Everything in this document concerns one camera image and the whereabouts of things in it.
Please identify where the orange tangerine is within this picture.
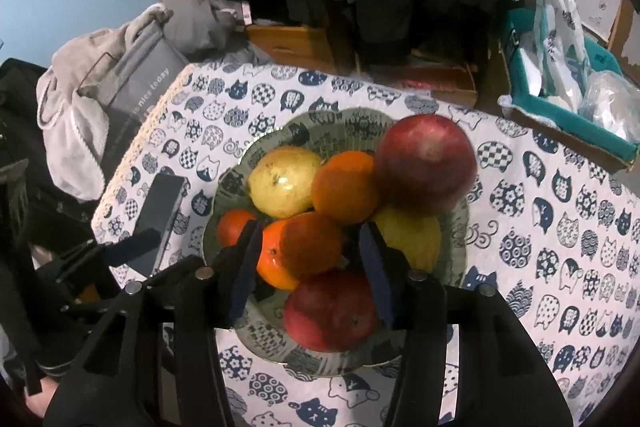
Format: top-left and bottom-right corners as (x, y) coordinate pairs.
(257, 211), (346, 291)

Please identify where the left hand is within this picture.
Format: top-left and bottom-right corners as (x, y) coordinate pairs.
(23, 376), (58, 419)

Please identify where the black smartphone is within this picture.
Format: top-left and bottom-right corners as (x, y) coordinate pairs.
(125, 173), (186, 277)

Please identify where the grey fleece garment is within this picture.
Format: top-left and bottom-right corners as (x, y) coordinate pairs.
(36, 0), (271, 202)

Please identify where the small tangerine in bowl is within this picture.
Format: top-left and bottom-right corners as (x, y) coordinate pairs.
(216, 209), (256, 247)

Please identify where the cat-pattern tablecloth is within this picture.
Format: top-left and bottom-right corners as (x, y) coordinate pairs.
(92, 63), (639, 426)

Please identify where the yellow pear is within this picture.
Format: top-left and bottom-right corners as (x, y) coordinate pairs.
(372, 206), (442, 272)
(247, 145), (322, 220)

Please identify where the lower red apple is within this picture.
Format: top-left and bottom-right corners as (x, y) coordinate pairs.
(283, 270), (380, 352)

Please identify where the red apple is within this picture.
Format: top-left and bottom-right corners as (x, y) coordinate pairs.
(283, 270), (380, 352)
(374, 114), (477, 216)

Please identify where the upper red apple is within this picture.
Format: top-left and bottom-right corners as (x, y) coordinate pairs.
(374, 114), (477, 216)

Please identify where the orange in bowl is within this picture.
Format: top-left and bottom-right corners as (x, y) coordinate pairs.
(311, 150), (380, 225)

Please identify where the patterned green fruit bowl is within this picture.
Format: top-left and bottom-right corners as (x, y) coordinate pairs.
(202, 107), (471, 377)

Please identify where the teal cardboard box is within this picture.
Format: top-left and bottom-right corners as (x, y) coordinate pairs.
(501, 9), (639, 166)

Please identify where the clear plastic bag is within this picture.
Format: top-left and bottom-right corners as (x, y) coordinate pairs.
(578, 70), (640, 144)

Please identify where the brown cardboard box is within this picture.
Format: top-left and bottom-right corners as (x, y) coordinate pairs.
(355, 50), (478, 108)

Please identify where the white rice bag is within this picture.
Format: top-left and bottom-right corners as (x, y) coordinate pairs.
(533, 0), (591, 113)

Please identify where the wooden drawer box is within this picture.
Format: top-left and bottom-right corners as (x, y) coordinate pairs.
(246, 25), (336, 74)

